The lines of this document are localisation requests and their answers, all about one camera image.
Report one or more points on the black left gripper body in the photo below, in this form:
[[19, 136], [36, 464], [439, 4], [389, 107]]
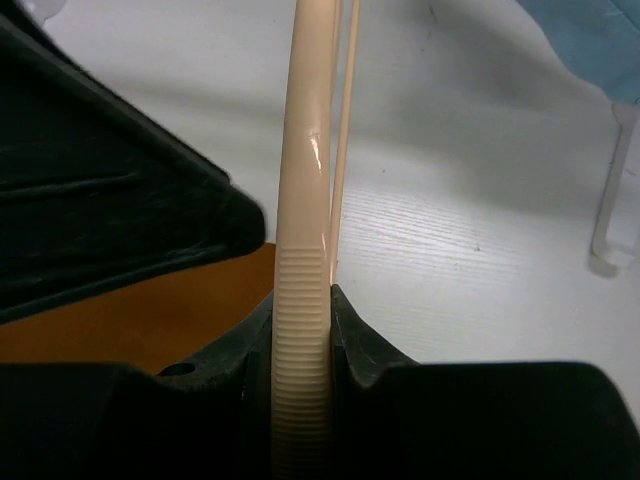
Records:
[[95, 195]]

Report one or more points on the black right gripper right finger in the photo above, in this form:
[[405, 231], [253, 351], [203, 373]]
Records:
[[396, 418]]

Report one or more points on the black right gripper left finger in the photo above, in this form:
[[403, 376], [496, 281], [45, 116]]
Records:
[[205, 417]]

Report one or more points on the brown trousers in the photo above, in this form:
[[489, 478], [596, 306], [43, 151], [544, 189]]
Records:
[[150, 325]]

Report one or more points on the beige wooden hanger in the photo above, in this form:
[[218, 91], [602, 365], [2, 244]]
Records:
[[311, 186]]

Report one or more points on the white metal clothes rack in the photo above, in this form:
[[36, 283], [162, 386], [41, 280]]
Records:
[[616, 235]]

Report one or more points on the light blue towel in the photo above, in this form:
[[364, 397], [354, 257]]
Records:
[[598, 41]]

